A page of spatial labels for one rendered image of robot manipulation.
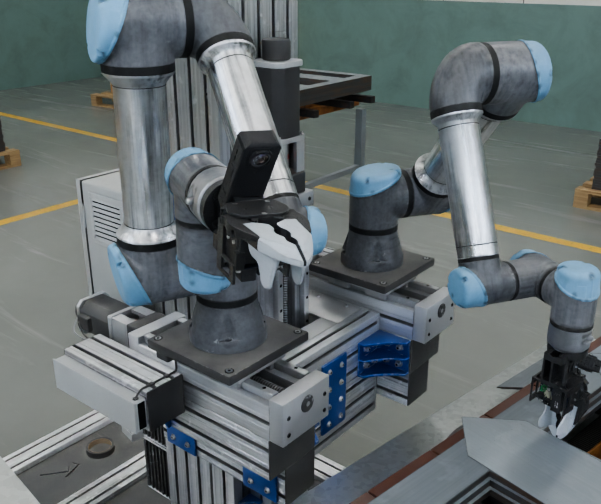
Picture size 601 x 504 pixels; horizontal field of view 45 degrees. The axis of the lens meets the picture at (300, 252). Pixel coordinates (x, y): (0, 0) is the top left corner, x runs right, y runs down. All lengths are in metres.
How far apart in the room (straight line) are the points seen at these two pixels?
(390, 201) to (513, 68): 0.44
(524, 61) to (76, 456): 1.86
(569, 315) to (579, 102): 7.44
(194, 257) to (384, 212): 0.77
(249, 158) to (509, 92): 0.74
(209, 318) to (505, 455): 0.61
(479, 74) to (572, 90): 7.38
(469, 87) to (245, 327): 0.59
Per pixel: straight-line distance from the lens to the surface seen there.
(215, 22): 1.19
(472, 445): 1.47
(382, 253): 1.71
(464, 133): 1.36
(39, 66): 11.97
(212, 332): 1.36
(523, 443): 1.50
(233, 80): 1.14
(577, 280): 1.34
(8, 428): 3.18
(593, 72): 8.66
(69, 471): 2.53
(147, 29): 1.16
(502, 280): 1.36
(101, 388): 1.49
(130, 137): 1.21
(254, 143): 0.78
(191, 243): 0.99
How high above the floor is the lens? 1.71
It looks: 22 degrees down
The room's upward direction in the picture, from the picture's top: straight up
